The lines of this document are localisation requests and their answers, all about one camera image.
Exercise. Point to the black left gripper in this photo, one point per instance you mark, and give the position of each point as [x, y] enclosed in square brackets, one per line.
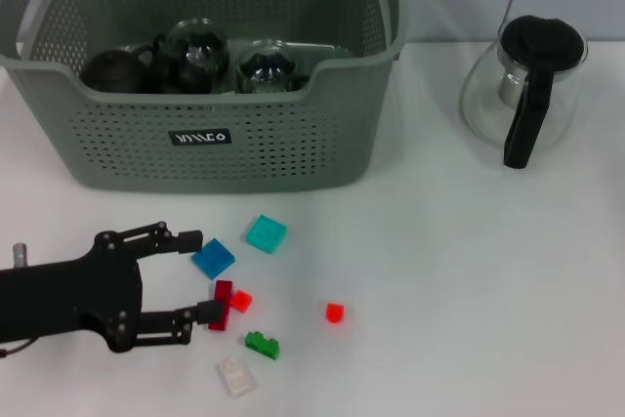
[63, 295]

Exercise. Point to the dark red long toy block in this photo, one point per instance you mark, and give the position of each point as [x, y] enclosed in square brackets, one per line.
[223, 290]

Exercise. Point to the small red toy block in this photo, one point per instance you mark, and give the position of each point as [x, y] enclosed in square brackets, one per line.
[335, 313]
[241, 300]

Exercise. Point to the blue square toy block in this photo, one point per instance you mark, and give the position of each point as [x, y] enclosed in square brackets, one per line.
[212, 259]

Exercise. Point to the teal square toy block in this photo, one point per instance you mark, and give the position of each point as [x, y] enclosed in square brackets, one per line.
[266, 234]

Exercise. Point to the green toy block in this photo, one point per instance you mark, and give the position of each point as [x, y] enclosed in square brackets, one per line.
[263, 345]

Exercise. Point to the white toy block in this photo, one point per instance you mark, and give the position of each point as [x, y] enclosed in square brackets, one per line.
[237, 375]

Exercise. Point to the grey-green perforated storage bin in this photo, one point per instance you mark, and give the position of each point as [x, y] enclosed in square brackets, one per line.
[244, 153]

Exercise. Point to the dark clay teapot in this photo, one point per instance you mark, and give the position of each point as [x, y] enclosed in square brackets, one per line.
[112, 72]

